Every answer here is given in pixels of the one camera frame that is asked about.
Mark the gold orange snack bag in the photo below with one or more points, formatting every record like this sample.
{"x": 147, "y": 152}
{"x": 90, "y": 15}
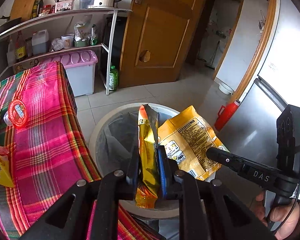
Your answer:
{"x": 149, "y": 177}

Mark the pink utensil holder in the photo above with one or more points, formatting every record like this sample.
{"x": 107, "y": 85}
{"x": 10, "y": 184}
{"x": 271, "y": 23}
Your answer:
{"x": 64, "y": 5}

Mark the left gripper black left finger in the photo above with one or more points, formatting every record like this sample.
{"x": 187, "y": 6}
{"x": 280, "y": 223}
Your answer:
{"x": 132, "y": 174}

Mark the yellow triangular snack packet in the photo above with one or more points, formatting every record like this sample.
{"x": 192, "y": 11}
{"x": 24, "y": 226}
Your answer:
{"x": 5, "y": 177}

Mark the dark glass sauce bottle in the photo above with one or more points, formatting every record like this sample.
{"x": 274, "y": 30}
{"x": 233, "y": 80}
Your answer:
{"x": 40, "y": 7}

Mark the silver refrigerator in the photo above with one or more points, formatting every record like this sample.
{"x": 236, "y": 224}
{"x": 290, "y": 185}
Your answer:
{"x": 251, "y": 131}

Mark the green detergent bottle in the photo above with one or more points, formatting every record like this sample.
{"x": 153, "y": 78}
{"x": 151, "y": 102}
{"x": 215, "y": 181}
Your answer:
{"x": 113, "y": 78}

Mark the white plastic oil jug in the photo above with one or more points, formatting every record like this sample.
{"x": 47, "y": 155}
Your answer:
{"x": 40, "y": 42}

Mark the pink-lidded storage box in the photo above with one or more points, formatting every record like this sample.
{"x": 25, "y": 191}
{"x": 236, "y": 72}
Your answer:
{"x": 80, "y": 68}

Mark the wooden cutting board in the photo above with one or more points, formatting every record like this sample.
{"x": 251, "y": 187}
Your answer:
{"x": 23, "y": 9}

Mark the wooden door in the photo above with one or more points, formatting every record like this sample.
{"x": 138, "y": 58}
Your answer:
{"x": 157, "y": 38}

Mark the person's right hand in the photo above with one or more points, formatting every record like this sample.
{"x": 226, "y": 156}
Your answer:
{"x": 278, "y": 215}

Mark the yellow snack bag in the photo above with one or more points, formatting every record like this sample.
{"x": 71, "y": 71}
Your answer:
{"x": 186, "y": 138}

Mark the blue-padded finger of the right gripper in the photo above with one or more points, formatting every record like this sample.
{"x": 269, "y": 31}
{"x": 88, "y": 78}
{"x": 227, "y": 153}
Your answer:
{"x": 225, "y": 158}

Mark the red thermos flask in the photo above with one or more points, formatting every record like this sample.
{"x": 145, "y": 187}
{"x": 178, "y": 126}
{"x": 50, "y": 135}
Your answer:
{"x": 225, "y": 113}

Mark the white round trash bin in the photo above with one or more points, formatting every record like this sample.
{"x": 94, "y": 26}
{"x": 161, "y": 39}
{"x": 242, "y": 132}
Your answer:
{"x": 111, "y": 146}

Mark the black frying pan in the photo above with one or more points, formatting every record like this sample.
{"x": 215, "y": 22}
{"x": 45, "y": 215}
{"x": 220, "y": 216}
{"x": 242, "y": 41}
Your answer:
{"x": 9, "y": 23}

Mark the soy sauce bottle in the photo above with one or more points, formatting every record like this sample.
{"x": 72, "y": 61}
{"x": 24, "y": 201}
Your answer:
{"x": 20, "y": 47}

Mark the red-lidded plastic cup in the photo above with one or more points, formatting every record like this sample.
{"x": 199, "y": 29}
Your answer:
{"x": 16, "y": 114}

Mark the pink plaid tablecloth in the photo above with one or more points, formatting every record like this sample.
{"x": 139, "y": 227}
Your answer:
{"x": 49, "y": 154}

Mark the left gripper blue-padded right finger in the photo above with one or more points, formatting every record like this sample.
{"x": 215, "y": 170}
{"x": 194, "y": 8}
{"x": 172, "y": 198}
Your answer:
{"x": 170, "y": 189}

